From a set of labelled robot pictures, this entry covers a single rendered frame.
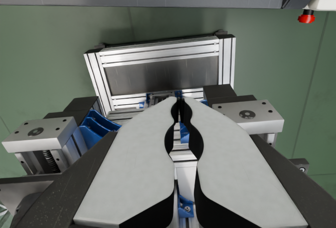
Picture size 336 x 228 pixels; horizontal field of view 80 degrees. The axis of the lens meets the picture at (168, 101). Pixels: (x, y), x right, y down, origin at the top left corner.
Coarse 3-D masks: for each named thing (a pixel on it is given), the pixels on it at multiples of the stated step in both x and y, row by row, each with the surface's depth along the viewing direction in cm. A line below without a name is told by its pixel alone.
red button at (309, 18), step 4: (304, 12) 49; (308, 12) 49; (312, 12) 49; (300, 16) 50; (304, 16) 49; (308, 16) 49; (312, 16) 49; (300, 20) 50; (304, 20) 49; (308, 20) 49; (312, 20) 49
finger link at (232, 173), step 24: (192, 120) 9; (216, 120) 10; (192, 144) 10; (216, 144) 8; (240, 144) 8; (216, 168) 7; (240, 168) 7; (264, 168) 7; (216, 192) 6; (240, 192) 6; (264, 192) 6; (216, 216) 6; (240, 216) 6; (264, 216) 6; (288, 216) 6
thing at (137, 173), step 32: (128, 128) 9; (160, 128) 9; (128, 160) 7; (160, 160) 7; (96, 192) 6; (128, 192) 6; (160, 192) 6; (96, 224) 5; (128, 224) 6; (160, 224) 6
